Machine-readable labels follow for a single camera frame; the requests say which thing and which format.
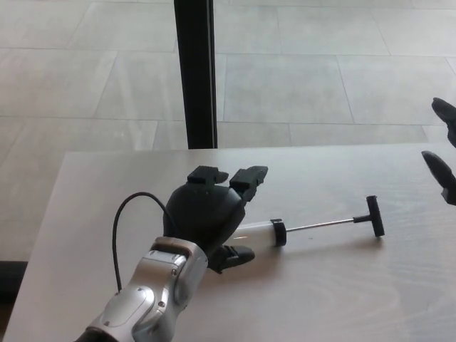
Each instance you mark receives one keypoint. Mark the black vertical metal post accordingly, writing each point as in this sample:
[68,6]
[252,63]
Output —
[195,71]

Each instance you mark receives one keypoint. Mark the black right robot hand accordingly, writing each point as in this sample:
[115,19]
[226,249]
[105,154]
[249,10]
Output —
[436,167]

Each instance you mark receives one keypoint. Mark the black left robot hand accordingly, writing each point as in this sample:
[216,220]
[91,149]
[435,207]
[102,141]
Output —
[203,213]

